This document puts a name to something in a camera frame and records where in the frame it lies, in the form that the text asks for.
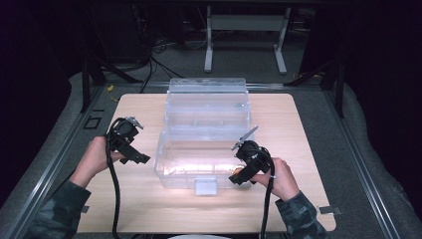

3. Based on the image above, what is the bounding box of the person's right hand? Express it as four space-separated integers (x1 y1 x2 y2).
250 156 301 202

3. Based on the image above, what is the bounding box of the person's left hand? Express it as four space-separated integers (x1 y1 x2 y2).
69 134 125 189

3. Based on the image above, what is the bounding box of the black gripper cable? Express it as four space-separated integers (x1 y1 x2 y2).
104 118 122 239
259 154 277 239

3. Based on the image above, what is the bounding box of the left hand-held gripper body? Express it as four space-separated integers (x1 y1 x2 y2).
107 117 144 159

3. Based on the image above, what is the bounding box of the white metal desk frame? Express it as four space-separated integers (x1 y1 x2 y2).
203 4 293 75

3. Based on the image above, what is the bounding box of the grey aluminium rail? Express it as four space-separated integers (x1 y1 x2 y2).
324 90 401 239
6 86 110 239

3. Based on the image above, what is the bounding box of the black metal stand post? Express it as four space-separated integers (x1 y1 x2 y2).
334 61 345 119
81 58 93 114

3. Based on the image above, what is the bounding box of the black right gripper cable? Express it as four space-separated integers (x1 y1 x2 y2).
259 154 277 239

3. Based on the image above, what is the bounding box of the black floor cable bundle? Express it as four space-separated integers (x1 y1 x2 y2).
98 6 220 95

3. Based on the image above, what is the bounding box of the clear plastic tiered storage box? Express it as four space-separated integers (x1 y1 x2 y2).
153 77 257 196

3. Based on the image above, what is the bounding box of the yellow cable plug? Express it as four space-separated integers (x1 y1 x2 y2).
106 85 119 103

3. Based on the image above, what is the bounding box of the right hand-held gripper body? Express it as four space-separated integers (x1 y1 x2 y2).
231 124 272 174

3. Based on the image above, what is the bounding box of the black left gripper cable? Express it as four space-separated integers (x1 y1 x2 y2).
104 118 122 239

